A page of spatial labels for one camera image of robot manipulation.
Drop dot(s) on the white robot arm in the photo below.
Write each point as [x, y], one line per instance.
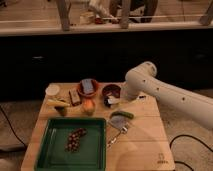
[142, 79]

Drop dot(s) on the purple bowl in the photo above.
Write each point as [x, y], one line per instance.
[111, 89]

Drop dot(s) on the orange bowl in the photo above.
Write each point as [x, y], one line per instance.
[80, 89]

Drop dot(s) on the blue sponge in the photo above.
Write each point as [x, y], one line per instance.
[87, 86]

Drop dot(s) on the orange fruit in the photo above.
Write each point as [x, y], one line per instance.
[88, 106]

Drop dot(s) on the brown bread slice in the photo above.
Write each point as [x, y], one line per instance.
[74, 97]

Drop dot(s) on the green cucumber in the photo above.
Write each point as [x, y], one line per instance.
[122, 113]

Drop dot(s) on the white round lid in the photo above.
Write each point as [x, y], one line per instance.
[52, 90]

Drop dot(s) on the bunch of red grapes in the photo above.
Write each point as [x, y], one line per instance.
[73, 142]

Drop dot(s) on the green tray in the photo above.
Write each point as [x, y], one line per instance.
[91, 155]

